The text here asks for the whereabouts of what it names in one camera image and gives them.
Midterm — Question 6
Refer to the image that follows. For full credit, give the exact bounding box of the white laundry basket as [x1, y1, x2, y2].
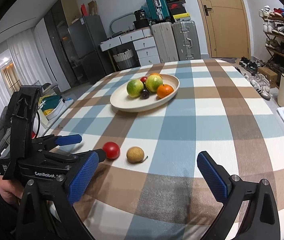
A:
[113, 49, 136, 70]

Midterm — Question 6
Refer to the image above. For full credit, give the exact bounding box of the green lime left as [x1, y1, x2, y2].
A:
[126, 79, 144, 98]

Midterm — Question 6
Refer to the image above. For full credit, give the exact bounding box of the red tomato on table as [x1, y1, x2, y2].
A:
[102, 141, 120, 160]

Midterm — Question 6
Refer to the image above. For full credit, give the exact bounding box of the yellow-green lime right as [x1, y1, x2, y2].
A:
[145, 75, 163, 93]

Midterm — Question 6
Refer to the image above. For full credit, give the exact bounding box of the wooden door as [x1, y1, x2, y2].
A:
[197, 0, 250, 58]

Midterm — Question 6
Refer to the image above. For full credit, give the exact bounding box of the checkered tablecloth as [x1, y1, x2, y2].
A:
[49, 60, 284, 239]

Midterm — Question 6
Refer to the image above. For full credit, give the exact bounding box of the cardboard box on floor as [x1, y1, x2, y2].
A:
[258, 67, 278, 88]

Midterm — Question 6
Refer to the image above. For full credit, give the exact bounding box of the brown longan right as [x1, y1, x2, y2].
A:
[126, 146, 148, 164]

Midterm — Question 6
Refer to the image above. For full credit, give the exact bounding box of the person's left hand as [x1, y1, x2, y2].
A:
[0, 176, 24, 205]

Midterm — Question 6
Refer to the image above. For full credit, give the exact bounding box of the orange mandarin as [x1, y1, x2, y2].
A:
[157, 84, 174, 99]

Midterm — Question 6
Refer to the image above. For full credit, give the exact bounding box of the beige suitcase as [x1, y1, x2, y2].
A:
[151, 22, 179, 63]

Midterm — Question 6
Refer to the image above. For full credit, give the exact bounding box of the orange fruit behind limes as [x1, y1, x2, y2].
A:
[150, 73, 162, 78]

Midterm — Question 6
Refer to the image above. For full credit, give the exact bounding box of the dark plum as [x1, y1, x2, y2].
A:
[140, 89, 150, 100]

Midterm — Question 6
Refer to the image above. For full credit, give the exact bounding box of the dark grey refrigerator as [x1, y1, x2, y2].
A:
[68, 15, 114, 84]

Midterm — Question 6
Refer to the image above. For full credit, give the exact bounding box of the red tomato on plate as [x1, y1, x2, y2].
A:
[140, 76, 147, 83]

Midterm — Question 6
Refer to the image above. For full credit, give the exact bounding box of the teal hard case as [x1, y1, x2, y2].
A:
[146, 0, 171, 21]

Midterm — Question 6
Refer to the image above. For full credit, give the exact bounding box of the oval mirror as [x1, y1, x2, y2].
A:
[109, 12, 135, 37]

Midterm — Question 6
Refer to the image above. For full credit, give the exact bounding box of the silver suitcase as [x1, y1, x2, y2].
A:
[172, 21, 201, 61]

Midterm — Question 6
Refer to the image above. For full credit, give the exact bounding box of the black glass cabinet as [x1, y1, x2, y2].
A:
[44, 0, 88, 88]

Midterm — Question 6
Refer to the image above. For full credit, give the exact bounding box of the cream oval plate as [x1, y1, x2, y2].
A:
[110, 73, 180, 113]

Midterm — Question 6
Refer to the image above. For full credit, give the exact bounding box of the shoe rack with shoes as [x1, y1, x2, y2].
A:
[259, 5, 284, 58]

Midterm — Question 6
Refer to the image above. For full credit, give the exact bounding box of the white drawer desk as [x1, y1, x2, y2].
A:
[100, 27, 160, 67]

